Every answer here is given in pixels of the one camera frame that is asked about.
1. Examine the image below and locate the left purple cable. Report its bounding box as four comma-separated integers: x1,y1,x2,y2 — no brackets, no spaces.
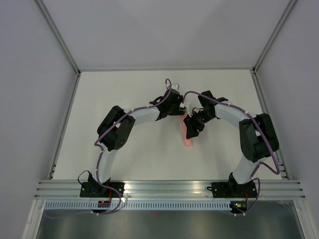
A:
44,78,172,220

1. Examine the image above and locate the white slotted cable duct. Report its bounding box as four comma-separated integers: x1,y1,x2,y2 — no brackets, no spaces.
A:
44,200,232,211

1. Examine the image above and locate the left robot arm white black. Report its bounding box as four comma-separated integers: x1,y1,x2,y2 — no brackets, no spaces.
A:
88,88,183,197

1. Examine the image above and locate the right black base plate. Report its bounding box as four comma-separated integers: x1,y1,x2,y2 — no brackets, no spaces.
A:
206,181,257,199

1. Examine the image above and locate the aluminium frame post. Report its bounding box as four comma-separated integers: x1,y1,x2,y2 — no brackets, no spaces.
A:
251,0,299,74
34,0,81,76

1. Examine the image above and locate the right aluminium frame post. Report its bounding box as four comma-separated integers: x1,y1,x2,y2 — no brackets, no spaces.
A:
251,0,299,74

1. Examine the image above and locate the aluminium front rail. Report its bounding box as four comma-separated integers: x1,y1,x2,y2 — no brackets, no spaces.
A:
33,180,306,201

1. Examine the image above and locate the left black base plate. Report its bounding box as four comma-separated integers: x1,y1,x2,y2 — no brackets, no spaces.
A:
80,182,125,198

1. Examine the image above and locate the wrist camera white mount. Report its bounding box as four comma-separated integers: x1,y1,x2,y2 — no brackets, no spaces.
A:
165,84,179,91
179,101,192,116

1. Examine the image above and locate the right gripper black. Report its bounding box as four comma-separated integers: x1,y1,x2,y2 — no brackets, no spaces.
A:
183,110,214,139

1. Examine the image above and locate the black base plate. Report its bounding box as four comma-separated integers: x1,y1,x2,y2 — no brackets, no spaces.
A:
206,181,257,199
80,182,125,198

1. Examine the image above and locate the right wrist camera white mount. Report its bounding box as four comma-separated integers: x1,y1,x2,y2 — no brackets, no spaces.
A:
179,101,192,116

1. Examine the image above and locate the left aluminium frame post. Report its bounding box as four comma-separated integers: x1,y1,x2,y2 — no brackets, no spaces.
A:
34,0,81,76

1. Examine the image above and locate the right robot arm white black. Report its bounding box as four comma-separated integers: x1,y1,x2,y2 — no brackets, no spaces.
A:
183,91,280,197

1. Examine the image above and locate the pink cloth napkin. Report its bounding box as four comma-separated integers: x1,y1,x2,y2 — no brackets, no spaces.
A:
178,113,193,147

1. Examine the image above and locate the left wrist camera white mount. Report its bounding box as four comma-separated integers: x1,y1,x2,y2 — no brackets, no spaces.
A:
165,84,179,91

